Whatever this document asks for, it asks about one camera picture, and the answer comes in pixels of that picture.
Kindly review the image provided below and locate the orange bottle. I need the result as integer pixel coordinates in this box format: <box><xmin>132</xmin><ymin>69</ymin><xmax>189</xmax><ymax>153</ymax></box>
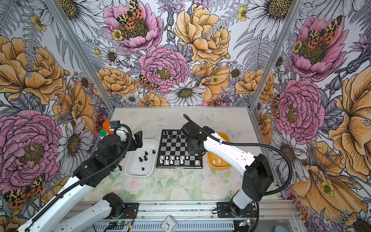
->
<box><xmin>102</xmin><ymin>121</ymin><xmax>114</xmax><ymax>134</ymax></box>

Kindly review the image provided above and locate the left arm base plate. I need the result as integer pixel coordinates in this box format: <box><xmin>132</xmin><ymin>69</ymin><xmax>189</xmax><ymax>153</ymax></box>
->
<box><xmin>109</xmin><ymin>203</ymin><xmax>139</xmax><ymax>219</ymax></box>

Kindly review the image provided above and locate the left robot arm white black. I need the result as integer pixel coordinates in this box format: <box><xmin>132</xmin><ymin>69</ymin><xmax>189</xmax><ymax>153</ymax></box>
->
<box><xmin>16</xmin><ymin>131</ymin><xmax>143</xmax><ymax>232</ymax></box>

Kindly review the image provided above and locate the white bottle green cap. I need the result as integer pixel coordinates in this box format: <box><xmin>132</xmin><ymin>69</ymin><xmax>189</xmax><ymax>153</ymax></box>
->
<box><xmin>99</xmin><ymin>130</ymin><xmax>107</xmax><ymax>138</ymax></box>

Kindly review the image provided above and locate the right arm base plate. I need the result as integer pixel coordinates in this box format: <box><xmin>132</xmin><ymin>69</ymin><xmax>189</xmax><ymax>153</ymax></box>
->
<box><xmin>216</xmin><ymin>201</ymin><xmax>257</xmax><ymax>218</ymax></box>

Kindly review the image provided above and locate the right black corrugated cable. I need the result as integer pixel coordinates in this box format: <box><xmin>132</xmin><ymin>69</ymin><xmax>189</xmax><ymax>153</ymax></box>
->
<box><xmin>183</xmin><ymin>113</ymin><xmax>293</xmax><ymax>197</ymax></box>

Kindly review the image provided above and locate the aluminium frame rail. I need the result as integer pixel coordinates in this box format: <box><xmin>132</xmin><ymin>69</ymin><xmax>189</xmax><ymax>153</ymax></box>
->
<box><xmin>54</xmin><ymin>200</ymin><xmax>299</xmax><ymax>222</ymax></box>

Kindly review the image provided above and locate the yellow plastic tray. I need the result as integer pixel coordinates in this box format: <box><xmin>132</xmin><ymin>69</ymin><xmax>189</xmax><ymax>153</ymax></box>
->
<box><xmin>206</xmin><ymin>132</ymin><xmax>232</xmax><ymax>171</ymax></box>

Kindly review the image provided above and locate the black white chess board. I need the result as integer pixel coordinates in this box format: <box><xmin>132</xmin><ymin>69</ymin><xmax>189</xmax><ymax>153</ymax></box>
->
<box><xmin>156</xmin><ymin>130</ymin><xmax>203</xmax><ymax>169</ymax></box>

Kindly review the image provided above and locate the white plastic tray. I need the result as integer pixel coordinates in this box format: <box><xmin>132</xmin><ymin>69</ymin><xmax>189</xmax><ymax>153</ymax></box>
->
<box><xmin>124</xmin><ymin>139</ymin><xmax>159</xmax><ymax>178</ymax></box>

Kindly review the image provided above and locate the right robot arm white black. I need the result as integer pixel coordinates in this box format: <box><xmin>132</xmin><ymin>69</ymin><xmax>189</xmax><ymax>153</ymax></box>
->
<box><xmin>181</xmin><ymin>122</ymin><xmax>274</xmax><ymax>217</ymax></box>

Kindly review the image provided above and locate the small white clock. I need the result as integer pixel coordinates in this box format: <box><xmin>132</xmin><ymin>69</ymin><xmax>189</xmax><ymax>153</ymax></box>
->
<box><xmin>161</xmin><ymin>215</ymin><xmax>177</xmax><ymax>232</ymax></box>

